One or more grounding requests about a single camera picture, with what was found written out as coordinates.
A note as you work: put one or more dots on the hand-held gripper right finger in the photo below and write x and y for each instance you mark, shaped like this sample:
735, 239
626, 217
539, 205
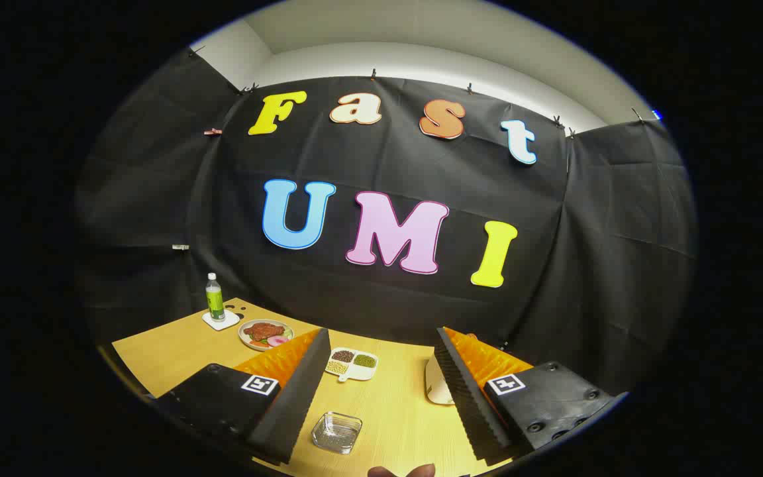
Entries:
467, 397

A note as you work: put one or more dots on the green label drink bottle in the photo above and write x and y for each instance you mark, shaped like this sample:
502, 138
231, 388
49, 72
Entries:
214, 305

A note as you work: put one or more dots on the white square coaster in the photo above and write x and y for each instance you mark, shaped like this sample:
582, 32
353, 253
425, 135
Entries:
227, 323

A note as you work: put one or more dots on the white divided bean dish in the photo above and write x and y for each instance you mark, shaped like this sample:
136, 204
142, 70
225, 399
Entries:
365, 373

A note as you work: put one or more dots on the plate of toy food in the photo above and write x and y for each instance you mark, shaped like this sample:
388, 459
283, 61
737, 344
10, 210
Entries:
262, 331

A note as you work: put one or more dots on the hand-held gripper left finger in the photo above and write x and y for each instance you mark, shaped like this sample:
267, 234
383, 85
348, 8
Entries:
292, 397

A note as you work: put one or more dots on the white toaster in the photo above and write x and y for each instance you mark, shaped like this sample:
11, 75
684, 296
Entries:
438, 384

